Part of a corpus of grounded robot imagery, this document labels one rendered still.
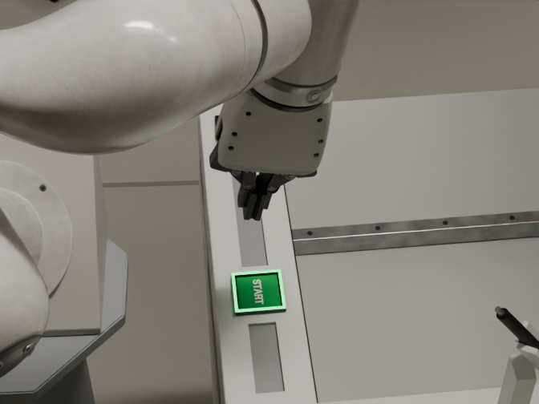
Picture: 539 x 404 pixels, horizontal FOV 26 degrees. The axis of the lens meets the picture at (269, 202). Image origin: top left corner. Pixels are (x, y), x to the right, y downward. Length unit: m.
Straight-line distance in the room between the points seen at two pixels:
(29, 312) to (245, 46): 0.21
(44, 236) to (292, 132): 0.44
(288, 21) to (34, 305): 0.27
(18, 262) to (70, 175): 0.76
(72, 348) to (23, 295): 0.77
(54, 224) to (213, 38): 0.78
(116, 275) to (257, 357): 0.32
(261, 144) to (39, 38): 0.48
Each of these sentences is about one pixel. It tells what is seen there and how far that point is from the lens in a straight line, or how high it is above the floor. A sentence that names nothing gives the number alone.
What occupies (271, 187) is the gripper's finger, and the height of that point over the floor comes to 1.14.
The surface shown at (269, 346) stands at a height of 0.96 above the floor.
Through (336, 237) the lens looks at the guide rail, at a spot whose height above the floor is 0.85.
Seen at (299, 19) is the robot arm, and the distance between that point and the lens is 0.83.
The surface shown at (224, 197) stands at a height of 0.96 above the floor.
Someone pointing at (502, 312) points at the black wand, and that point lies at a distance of 1.07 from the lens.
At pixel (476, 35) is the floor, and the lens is 3.20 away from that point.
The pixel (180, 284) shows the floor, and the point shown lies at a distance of 2.55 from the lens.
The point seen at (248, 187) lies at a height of 1.14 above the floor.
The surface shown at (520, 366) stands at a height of 1.05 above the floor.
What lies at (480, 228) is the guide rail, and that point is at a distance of 1.53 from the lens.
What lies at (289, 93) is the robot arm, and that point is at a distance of 1.03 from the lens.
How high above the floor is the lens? 1.97
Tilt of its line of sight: 47 degrees down
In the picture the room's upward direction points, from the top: straight up
